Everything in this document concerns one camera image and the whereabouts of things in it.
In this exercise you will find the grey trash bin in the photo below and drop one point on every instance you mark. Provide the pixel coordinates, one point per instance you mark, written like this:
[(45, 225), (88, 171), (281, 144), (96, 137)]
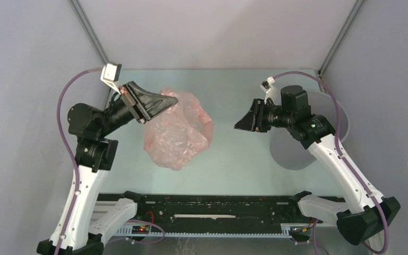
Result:
[(289, 153)]

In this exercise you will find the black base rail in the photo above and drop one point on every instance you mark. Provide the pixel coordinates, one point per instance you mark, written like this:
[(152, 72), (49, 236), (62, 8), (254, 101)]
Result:
[(234, 214)]

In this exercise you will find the right metal corner post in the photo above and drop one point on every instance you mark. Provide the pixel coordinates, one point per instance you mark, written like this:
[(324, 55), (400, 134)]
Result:
[(343, 32)]

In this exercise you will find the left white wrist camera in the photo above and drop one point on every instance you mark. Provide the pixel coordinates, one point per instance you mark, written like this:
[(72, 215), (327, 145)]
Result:
[(110, 75)]

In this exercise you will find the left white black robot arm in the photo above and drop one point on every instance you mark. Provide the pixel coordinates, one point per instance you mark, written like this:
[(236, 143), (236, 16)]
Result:
[(92, 162)]

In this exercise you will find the metal corner post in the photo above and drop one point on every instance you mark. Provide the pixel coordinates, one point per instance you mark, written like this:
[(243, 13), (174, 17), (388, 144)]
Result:
[(84, 21), (343, 32)]

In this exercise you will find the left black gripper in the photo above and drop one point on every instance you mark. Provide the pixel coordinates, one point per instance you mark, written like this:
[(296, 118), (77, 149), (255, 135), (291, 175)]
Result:
[(144, 104)]

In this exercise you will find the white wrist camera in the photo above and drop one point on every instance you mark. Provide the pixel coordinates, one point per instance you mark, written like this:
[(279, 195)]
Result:
[(270, 90), (110, 75)]

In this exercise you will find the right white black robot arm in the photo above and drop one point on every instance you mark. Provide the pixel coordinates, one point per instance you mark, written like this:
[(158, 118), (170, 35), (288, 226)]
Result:
[(365, 211)]

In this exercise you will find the white cable duct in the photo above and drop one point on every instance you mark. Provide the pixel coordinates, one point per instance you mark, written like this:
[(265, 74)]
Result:
[(128, 231)]

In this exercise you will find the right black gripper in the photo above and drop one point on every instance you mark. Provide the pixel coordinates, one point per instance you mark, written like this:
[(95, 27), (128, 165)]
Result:
[(254, 120)]

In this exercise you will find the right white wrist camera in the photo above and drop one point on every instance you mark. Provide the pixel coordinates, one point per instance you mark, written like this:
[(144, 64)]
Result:
[(270, 90)]

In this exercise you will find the left metal corner post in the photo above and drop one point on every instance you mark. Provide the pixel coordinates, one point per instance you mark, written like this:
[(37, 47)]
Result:
[(84, 21)]

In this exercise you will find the pink plastic trash bag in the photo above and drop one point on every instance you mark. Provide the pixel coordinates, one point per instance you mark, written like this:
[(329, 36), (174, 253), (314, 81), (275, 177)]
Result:
[(178, 134)]

